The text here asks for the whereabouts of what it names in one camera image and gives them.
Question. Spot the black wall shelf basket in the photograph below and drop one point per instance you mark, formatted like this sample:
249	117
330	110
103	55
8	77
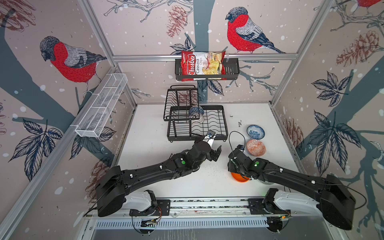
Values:
231	67

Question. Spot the white wire wall basket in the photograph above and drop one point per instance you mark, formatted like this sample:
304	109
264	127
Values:
98	114

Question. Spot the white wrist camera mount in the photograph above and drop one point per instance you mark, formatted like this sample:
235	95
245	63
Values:
210	137

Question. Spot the red and blue patterned bowl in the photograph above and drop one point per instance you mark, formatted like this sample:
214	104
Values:
256	148

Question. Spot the red cassava chips bag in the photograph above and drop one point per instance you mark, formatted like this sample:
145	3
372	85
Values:
201	63

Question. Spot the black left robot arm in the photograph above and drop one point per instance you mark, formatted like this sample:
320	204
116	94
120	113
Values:
116	184

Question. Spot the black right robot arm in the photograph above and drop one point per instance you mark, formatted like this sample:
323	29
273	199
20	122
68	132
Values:
335	201

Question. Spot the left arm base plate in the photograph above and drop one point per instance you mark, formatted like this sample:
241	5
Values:
160	208

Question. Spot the white maroon patterned bowl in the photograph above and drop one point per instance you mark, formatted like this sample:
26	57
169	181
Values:
200	120

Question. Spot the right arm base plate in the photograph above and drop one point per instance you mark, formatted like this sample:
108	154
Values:
259	206

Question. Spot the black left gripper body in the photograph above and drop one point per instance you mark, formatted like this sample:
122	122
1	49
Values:
209	155

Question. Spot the orange plastic bowl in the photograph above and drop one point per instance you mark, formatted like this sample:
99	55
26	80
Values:
240	178

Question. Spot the grey green patterned bowl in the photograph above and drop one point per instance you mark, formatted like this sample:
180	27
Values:
265	182

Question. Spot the aluminium mounting rail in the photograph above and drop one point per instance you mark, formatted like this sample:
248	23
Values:
294	202

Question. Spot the blue floral ceramic bowl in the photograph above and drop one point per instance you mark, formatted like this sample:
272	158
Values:
255	132

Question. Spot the black wire dish rack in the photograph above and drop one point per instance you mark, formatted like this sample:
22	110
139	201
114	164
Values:
188	120

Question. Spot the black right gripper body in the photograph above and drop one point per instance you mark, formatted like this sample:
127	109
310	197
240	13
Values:
231	168

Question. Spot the dark blue patterned bowl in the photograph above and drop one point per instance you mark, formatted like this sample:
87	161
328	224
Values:
196	111

